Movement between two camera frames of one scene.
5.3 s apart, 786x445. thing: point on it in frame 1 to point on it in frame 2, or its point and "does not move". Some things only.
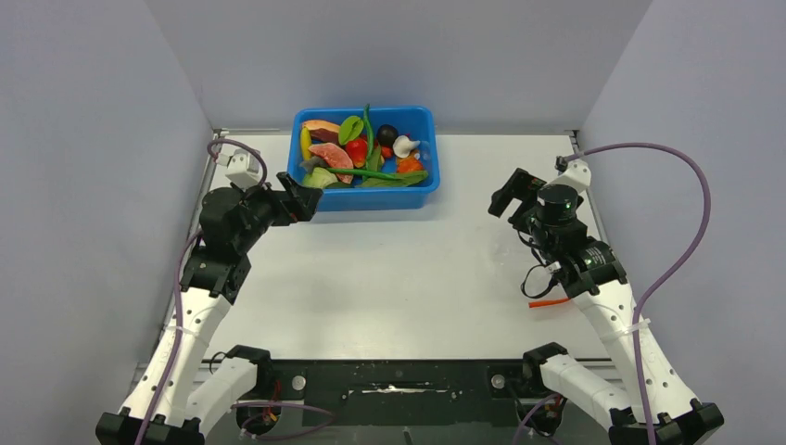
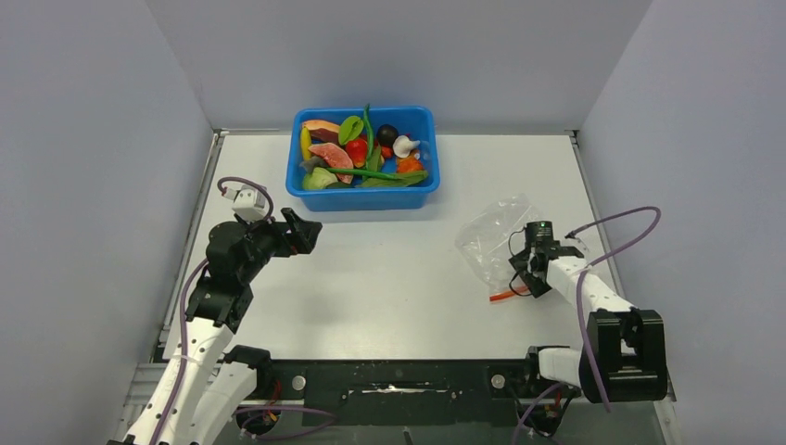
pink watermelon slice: (334, 157) does not move
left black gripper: (295, 204) to (300, 239)
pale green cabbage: (319, 177) does not move
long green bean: (364, 171) does not move
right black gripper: (522, 186) to (520, 266)
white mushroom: (402, 146) does not move
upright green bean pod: (369, 128) does not move
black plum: (386, 134) does not move
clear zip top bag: (545, 302) to (484, 242)
